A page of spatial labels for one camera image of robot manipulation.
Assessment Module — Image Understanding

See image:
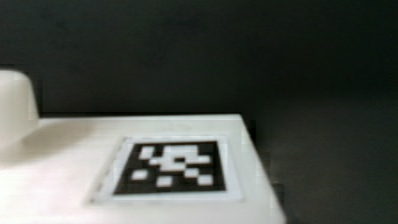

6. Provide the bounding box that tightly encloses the white drawer tray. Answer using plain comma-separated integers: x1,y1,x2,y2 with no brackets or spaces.
0,70,288,224

